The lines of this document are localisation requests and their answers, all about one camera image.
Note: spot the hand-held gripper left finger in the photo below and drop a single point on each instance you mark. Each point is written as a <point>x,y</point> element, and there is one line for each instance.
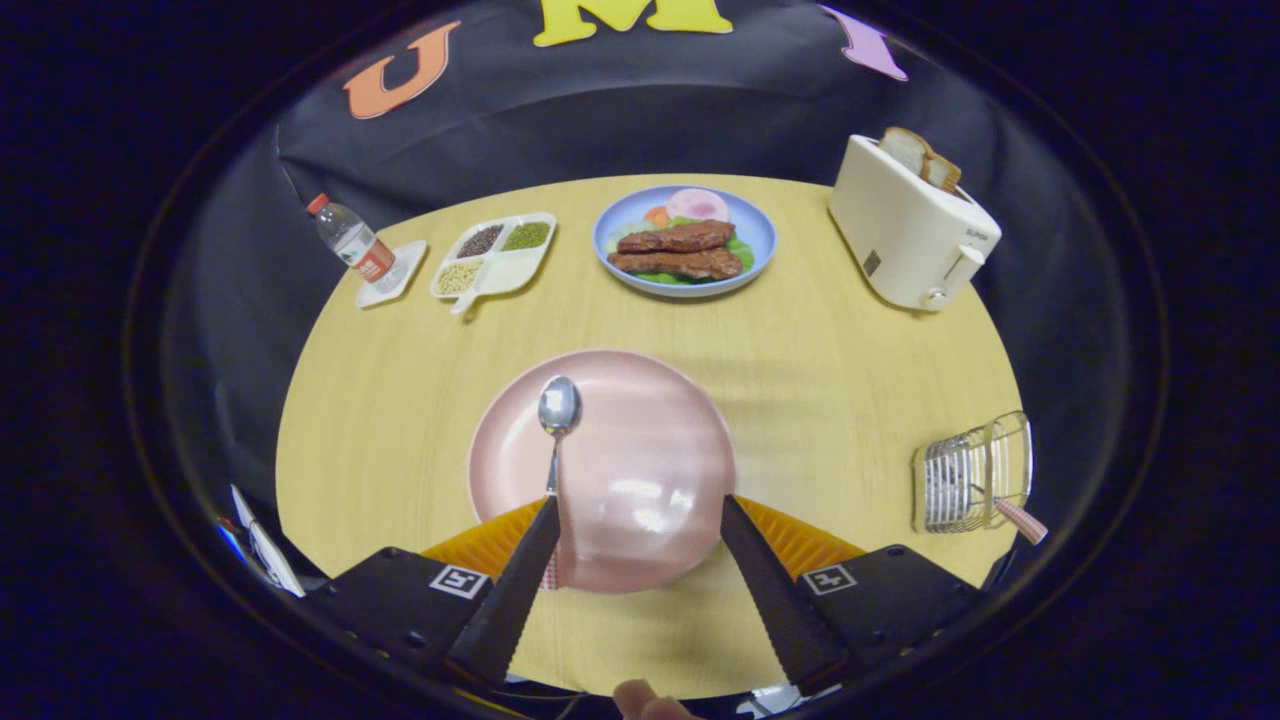
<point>520,590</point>

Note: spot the white divided dish with grains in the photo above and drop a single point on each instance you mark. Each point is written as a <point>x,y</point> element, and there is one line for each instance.
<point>510,272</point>

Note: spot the pink ham slice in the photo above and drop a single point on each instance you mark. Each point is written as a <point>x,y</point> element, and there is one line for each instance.
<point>697,204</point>

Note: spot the white toaster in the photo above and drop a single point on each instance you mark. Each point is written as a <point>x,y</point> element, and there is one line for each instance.
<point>900,240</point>

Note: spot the green lettuce leaves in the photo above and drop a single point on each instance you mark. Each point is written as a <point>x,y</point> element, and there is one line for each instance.
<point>745,258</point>

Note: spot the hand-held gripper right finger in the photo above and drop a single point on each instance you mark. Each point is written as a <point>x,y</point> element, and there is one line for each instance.
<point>770,590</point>

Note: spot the blue plate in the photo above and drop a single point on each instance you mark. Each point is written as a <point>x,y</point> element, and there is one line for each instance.
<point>755,230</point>

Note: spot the clear water bottle red label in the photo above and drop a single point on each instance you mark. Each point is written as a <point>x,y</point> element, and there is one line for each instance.
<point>350,240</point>

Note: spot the toast bread slice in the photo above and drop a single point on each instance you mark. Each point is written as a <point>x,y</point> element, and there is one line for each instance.
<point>905,150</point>
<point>942,172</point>

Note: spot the orange carrot slice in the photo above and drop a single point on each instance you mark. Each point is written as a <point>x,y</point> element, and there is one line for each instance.
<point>657,216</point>

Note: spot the open laptop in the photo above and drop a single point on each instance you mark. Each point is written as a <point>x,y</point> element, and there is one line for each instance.
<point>270,550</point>

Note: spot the pink plate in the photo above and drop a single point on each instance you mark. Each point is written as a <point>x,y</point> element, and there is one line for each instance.
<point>640,460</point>

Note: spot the brown meat piece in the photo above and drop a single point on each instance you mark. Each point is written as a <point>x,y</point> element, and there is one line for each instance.
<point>680,237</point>
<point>680,264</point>

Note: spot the white square coaster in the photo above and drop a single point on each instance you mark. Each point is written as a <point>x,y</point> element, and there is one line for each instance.
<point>405,265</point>

